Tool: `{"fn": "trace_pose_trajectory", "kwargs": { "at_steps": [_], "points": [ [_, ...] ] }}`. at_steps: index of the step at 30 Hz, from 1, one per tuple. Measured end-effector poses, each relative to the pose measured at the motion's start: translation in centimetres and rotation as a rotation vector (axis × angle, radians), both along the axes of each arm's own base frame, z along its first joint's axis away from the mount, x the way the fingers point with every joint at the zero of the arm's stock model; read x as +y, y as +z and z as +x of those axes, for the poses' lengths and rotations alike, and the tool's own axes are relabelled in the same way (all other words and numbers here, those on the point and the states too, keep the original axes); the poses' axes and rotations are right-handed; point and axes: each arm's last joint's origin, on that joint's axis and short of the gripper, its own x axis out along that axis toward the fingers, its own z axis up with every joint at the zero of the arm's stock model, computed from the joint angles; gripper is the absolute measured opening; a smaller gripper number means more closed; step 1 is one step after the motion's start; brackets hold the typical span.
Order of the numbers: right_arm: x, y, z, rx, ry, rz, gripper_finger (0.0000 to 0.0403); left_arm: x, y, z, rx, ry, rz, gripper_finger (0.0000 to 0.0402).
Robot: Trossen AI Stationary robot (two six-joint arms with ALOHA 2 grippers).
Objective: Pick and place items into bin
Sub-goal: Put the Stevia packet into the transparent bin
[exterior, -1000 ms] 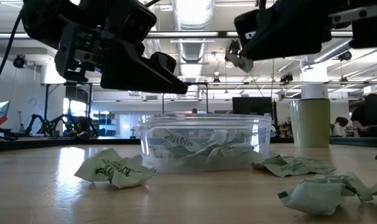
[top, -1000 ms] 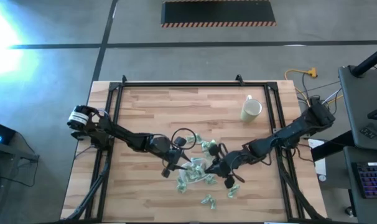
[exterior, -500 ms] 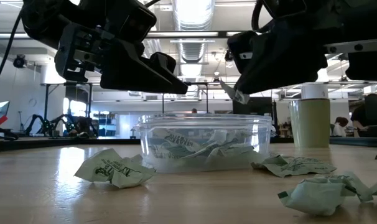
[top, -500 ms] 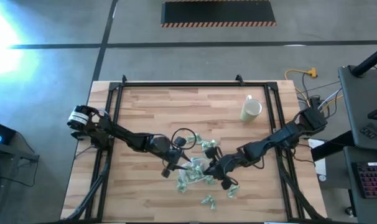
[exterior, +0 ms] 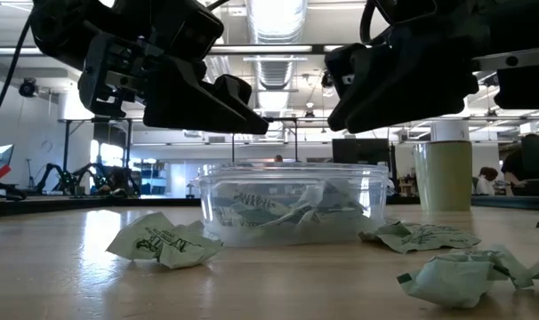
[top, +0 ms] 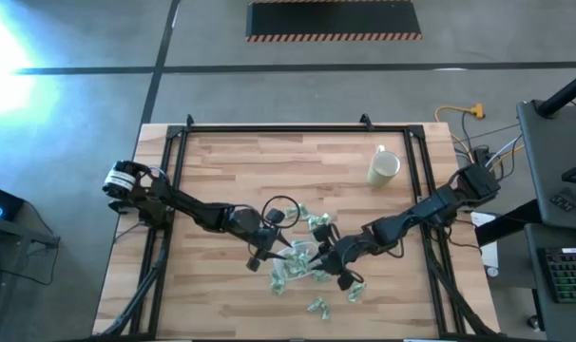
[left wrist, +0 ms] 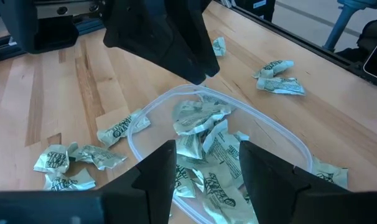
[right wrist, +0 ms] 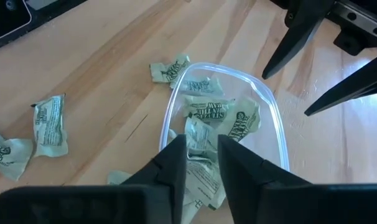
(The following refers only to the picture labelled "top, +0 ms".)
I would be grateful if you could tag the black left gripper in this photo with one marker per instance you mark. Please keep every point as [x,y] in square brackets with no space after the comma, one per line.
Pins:
[263,240]

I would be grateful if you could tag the dark grey keyboard desk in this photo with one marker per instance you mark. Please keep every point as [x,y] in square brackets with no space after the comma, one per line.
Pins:
[554,323]

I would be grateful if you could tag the black power strip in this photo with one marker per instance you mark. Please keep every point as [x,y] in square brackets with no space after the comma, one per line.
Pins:
[481,155]

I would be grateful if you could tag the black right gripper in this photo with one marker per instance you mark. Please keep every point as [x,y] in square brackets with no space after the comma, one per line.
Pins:
[345,254]

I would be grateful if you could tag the white round cap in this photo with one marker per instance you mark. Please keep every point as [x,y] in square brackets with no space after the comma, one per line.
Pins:
[492,272]

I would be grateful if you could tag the black device with blue light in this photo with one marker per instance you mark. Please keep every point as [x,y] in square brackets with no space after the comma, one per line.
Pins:
[7,202]

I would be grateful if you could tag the backlit keyboard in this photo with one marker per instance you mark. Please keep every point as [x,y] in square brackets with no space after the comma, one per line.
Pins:
[568,278]

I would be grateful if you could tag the grey equipment stand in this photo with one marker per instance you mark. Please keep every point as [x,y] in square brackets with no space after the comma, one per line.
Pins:
[12,233]

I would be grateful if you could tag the clear plastic bin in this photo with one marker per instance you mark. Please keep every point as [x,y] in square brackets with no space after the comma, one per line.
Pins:
[279,266]

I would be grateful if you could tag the black caster wheel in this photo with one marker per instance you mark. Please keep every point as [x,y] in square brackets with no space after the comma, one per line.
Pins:
[534,323]

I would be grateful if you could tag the black pole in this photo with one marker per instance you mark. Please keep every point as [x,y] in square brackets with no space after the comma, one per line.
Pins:
[566,92]

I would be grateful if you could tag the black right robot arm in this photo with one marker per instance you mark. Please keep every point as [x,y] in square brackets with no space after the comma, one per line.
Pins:
[430,206]

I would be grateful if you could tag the black desk leg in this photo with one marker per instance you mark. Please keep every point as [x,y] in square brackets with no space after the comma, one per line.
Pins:
[506,221]

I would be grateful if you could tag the black aluminium table frame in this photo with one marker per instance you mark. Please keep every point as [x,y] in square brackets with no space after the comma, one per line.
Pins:
[293,127]

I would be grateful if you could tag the pale green mug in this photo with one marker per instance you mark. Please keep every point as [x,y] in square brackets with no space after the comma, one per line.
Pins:
[380,176]

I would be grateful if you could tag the dark table clamp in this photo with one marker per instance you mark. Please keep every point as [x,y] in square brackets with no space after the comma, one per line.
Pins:
[365,121]
[189,121]

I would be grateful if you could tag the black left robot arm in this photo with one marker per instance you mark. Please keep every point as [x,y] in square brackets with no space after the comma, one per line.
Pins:
[197,211]

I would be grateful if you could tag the white paper sheet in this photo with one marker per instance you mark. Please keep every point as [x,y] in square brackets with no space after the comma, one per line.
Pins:
[488,252]

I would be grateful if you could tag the black hazard striped floor mat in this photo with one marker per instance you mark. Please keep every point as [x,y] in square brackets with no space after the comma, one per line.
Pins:
[333,19]

